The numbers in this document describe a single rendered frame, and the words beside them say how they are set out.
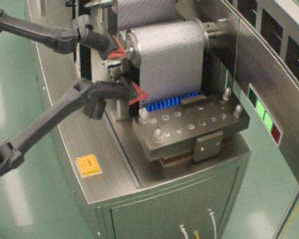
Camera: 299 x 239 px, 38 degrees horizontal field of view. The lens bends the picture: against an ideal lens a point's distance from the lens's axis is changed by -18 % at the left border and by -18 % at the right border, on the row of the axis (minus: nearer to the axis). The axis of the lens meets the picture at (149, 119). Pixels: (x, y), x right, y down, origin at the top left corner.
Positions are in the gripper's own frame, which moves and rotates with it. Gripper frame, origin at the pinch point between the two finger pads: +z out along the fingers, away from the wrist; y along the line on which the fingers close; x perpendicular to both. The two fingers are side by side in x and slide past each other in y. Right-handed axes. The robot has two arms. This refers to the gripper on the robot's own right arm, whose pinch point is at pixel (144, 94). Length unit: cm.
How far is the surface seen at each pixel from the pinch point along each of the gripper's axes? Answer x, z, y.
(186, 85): 7.2, 14.0, 0.3
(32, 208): -122, -1, -38
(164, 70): 11.7, 1.5, 0.3
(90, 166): -24.8, -15.0, 11.7
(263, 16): 56, 6, 22
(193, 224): -47, 40, 26
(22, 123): -117, 9, -109
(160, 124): -3.0, 3.1, 10.7
